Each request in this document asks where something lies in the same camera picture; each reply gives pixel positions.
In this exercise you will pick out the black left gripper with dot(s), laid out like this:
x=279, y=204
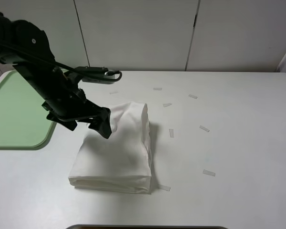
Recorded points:
x=74, y=108

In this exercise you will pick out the white short sleeve shirt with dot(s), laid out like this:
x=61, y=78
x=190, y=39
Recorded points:
x=121, y=163

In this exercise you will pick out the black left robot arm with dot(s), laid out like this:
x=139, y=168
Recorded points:
x=27, y=49

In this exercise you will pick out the light green plastic tray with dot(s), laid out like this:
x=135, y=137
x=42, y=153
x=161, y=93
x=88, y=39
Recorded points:
x=23, y=122

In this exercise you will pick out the clear tape marker near centre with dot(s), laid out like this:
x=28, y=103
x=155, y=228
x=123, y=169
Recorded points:
x=162, y=187

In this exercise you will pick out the clear tape marker far right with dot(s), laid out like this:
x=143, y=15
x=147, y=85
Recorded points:
x=193, y=96

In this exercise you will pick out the clear tape marker near right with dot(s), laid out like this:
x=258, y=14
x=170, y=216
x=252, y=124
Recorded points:
x=209, y=173

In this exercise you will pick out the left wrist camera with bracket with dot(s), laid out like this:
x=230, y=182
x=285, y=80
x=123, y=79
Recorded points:
x=96, y=74

